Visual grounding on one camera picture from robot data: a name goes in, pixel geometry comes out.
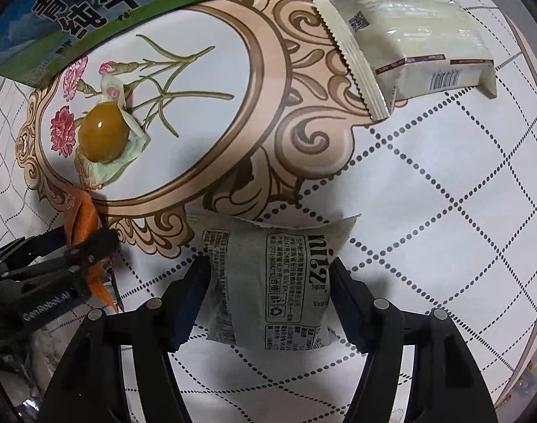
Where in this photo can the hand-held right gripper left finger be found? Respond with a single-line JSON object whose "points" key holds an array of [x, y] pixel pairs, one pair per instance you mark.
{"points": [[189, 299]]}

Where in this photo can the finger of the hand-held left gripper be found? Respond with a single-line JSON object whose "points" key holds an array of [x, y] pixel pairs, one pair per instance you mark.
{"points": [[98, 242], [43, 275]]}

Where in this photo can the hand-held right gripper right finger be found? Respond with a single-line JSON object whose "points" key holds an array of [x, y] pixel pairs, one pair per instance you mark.
{"points": [[352, 308]]}

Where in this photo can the orange snack packet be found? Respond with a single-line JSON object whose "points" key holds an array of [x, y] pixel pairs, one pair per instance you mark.
{"points": [[81, 220]]}

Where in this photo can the grey white snack packet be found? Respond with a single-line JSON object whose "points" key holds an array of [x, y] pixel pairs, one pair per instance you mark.
{"points": [[272, 282]]}

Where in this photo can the cardboard box blue print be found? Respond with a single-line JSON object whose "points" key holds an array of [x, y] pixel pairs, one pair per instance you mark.
{"points": [[118, 9]]}

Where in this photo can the braised egg in clear wrapper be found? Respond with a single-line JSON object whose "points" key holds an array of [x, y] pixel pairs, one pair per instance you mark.
{"points": [[103, 130]]}

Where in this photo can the white floral printed blanket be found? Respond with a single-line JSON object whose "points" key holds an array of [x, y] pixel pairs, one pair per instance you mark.
{"points": [[427, 185]]}

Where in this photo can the cream bread packet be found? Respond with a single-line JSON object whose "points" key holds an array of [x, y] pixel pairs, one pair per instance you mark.
{"points": [[409, 44]]}

